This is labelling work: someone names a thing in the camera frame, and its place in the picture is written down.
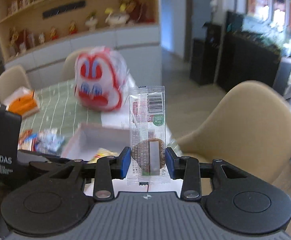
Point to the pink cardboard box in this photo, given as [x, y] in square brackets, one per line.
[89, 138]

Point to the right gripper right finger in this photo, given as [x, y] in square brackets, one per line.
[179, 167]

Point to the wooden display shelf cabinet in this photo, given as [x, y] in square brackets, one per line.
[39, 35]

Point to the green checkered tablecloth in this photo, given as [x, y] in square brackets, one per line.
[58, 109]

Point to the red chips snack bag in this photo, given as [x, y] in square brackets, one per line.
[23, 136]

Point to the clear brown cookie snack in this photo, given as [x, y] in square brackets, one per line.
[147, 136]

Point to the black fish tank cabinet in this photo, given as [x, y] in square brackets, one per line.
[232, 55]

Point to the beige chair right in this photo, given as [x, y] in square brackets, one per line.
[250, 128]

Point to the beige chair far left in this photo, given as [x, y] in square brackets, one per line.
[11, 80]

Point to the beige chair behind table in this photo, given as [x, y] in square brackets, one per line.
[68, 70]

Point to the orange tissue box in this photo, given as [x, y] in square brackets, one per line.
[23, 102]

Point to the blue clear snack packet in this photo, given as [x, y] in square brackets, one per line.
[49, 141]

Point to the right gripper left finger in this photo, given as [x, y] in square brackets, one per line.
[112, 167]

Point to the red white rabbit pillow bag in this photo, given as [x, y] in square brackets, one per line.
[101, 79]

